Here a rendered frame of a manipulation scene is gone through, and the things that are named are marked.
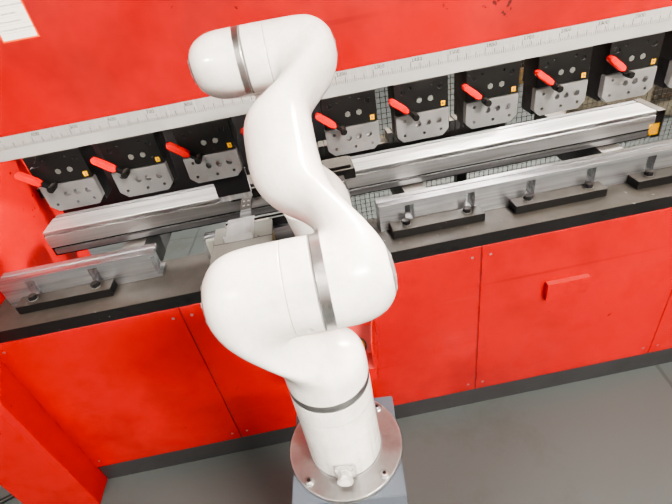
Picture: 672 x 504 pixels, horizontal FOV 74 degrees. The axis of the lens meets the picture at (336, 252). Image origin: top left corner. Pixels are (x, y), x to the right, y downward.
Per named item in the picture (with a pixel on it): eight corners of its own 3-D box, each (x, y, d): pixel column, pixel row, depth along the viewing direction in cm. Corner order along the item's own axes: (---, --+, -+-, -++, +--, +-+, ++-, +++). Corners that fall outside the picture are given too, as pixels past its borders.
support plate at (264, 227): (208, 284, 120) (206, 282, 120) (216, 232, 141) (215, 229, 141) (274, 271, 120) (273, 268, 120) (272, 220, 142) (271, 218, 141)
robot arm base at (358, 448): (410, 498, 68) (402, 429, 57) (287, 510, 69) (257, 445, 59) (394, 392, 83) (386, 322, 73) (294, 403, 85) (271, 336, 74)
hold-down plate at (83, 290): (19, 314, 142) (14, 308, 140) (27, 303, 146) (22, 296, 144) (113, 296, 142) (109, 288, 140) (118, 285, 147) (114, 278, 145)
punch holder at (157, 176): (123, 198, 128) (96, 144, 118) (130, 185, 135) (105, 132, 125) (175, 188, 128) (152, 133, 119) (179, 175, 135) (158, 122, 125)
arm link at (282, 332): (377, 403, 61) (354, 266, 47) (242, 431, 60) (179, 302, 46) (361, 338, 71) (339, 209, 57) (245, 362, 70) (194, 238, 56)
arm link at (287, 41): (280, 351, 58) (403, 326, 58) (259, 328, 47) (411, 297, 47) (240, 68, 78) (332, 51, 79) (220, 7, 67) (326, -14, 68)
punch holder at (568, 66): (533, 117, 130) (539, 57, 120) (519, 107, 137) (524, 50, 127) (583, 107, 130) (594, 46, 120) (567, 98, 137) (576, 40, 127)
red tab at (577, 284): (545, 300, 156) (548, 285, 152) (542, 296, 158) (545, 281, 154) (587, 291, 157) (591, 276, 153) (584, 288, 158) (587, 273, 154)
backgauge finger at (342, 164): (327, 205, 145) (325, 191, 142) (319, 170, 166) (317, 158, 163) (363, 197, 146) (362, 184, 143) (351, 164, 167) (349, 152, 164)
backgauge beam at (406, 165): (55, 257, 166) (40, 234, 160) (68, 236, 177) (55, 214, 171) (658, 136, 170) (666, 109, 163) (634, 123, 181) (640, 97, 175)
